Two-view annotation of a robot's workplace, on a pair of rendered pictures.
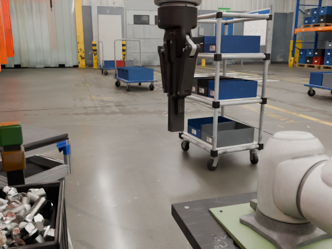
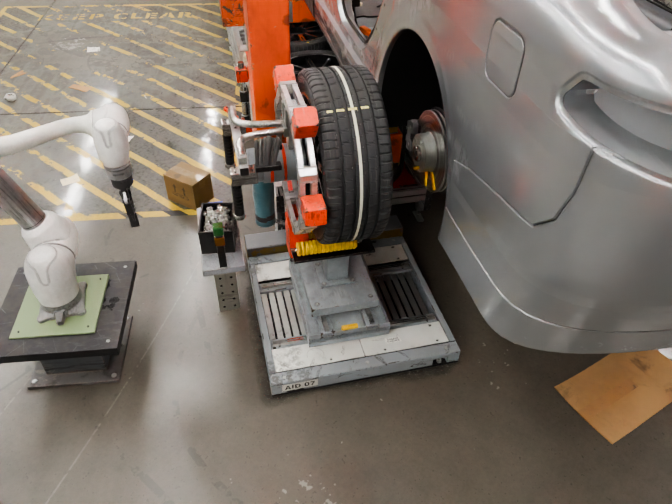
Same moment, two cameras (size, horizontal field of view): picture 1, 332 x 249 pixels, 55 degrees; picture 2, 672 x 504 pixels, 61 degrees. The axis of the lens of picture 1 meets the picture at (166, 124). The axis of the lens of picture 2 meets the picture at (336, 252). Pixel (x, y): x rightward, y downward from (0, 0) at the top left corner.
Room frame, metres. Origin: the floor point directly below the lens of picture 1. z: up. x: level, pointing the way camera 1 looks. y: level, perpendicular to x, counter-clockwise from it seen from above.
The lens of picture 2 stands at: (2.17, 1.01, 2.03)
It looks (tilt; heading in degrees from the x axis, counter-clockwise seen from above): 42 degrees down; 189
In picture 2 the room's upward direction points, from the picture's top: 2 degrees clockwise
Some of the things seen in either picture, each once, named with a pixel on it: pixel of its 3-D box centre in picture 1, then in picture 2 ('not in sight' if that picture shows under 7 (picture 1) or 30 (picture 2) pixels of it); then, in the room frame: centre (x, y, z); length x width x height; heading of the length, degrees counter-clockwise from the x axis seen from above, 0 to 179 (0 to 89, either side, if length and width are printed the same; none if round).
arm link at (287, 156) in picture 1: (292, 172); (50, 272); (0.78, -0.33, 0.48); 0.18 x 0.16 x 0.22; 24
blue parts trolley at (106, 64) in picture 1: (117, 58); not in sight; (9.81, 1.48, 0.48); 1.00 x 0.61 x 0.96; 112
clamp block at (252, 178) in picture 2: not in sight; (244, 174); (0.61, 0.43, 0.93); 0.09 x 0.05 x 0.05; 114
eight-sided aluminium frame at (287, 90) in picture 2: not in sight; (294, 160); (0.38, 0.55, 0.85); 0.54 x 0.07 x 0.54; 24
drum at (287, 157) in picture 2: not in sight; (276, 163); (0.40, 0.49, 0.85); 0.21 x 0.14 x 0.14; 114
